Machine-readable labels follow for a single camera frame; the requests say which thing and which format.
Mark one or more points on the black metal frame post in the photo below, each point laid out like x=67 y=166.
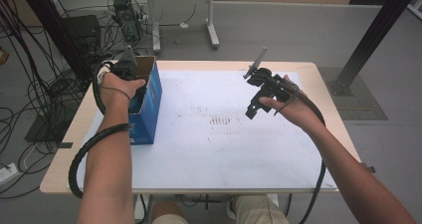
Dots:
x=375 y=35
x=56 y=28

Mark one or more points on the person's right hand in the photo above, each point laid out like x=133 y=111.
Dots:
x=298 y=112

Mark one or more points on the black box on floor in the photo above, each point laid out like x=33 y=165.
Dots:
x=83 y=31

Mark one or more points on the white desk with metal legs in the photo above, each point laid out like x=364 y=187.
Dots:
x=210 y=21

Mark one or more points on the blue cardboard box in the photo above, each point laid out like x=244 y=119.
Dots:
x=147 y=114

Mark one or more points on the white power strip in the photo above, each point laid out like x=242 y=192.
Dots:
x=7 y=173

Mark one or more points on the grey computer tower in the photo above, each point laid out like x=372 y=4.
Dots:
x=127 y=18

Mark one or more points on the beige shorts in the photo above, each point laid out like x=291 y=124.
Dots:
x=258 y=210

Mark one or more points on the white table mat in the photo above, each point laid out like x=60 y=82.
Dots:
x=215 y=151

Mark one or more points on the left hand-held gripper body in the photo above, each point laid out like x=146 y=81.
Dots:
x=124 y=69

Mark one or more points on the person's left hand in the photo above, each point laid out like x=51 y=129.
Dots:
x=116 y=91

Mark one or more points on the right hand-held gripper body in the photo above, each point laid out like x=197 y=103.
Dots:
x=270 y=84

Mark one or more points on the person's bare knee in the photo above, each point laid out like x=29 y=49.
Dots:
x=167 y=207

